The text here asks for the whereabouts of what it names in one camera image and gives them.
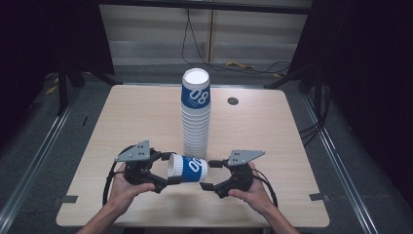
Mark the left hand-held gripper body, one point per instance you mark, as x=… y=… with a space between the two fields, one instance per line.
x=136 y=154

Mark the yellow floor tape scrap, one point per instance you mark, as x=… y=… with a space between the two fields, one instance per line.
x=51 y=90
x=239 y=65

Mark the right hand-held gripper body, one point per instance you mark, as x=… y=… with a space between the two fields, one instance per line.
x=243 y=156

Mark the person's left hand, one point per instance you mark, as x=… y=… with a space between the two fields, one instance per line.
x=123 y=193

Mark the black horizontal bar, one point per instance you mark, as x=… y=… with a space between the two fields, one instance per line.
x=201 y=6

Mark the aluminium floor rail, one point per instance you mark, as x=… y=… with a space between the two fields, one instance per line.
x=337 y=162
x=35 y=152

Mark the grey tape strip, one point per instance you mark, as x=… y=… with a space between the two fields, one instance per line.
x=69 y=199
x=319 y=197

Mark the blue white paper cup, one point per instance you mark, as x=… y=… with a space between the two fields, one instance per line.
x=190 y=169

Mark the black metal stand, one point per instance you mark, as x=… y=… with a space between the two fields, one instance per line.
x=63 y=87
x=293 y=76

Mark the person's right hand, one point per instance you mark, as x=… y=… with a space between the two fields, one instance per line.
x=258 y=196

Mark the dark round table grommet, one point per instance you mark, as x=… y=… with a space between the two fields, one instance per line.
x=233 y=101

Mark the stack of paper cups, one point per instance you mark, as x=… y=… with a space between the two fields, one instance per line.
x=195 y=130

